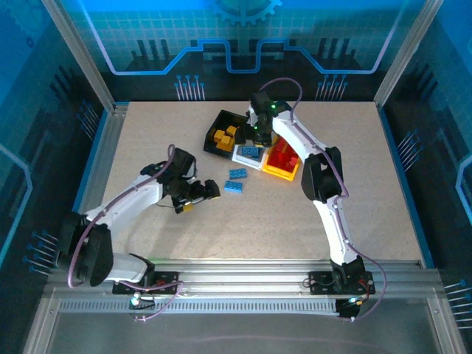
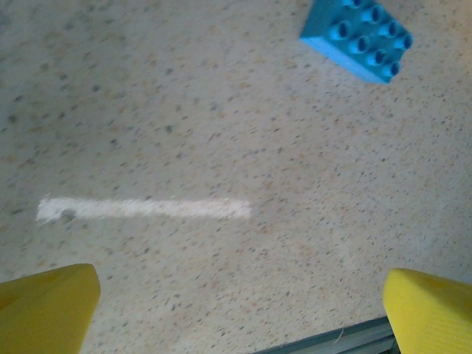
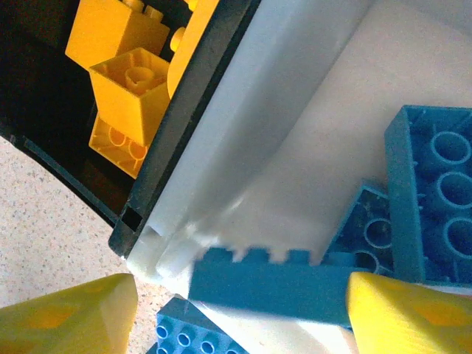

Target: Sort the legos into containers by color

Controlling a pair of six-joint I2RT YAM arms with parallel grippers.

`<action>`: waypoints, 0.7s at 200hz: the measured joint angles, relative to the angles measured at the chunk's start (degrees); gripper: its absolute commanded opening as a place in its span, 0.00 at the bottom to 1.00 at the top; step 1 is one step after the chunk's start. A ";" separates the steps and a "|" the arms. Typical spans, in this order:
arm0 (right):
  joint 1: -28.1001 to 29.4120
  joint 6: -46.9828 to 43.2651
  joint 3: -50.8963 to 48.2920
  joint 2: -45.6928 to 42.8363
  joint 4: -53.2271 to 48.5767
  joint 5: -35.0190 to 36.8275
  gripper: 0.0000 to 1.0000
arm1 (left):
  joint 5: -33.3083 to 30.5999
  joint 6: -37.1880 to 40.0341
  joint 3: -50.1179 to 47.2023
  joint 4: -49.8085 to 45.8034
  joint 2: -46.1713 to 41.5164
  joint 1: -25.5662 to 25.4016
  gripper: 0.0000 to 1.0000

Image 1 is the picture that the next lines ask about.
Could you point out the black plastic bin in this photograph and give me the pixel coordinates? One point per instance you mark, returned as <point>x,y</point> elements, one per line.
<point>223,118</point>

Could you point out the aluminium frame post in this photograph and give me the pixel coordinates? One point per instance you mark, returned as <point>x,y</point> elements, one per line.
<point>405,55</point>
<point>79,55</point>

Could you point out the white translucent plastic bin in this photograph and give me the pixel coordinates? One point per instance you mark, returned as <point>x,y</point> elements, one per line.
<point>243,160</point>

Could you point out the aluminium side rail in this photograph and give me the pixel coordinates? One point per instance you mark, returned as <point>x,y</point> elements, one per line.
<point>110,140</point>

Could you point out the red lego brick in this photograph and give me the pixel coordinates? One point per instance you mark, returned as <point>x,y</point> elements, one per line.
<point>283,147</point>
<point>293,162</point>
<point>276,160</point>

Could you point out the yellow plastic bin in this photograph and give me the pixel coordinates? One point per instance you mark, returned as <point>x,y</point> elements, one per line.
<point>280,172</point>

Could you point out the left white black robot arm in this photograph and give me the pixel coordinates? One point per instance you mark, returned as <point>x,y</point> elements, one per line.
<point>125,199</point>

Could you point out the black controller board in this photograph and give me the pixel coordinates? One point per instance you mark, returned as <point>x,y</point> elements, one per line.
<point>142,306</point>
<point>348,309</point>

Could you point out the yellow lego brick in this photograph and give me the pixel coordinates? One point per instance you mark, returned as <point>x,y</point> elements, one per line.
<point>222,146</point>
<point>226,140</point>
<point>231,130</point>
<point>219,135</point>

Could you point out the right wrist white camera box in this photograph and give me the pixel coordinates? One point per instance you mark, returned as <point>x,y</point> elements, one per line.
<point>252,115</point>

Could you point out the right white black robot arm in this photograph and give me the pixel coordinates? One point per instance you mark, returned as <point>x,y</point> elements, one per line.
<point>332,221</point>

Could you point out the wide aluminium base rail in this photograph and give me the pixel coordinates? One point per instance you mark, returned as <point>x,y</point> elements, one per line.
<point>239,274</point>

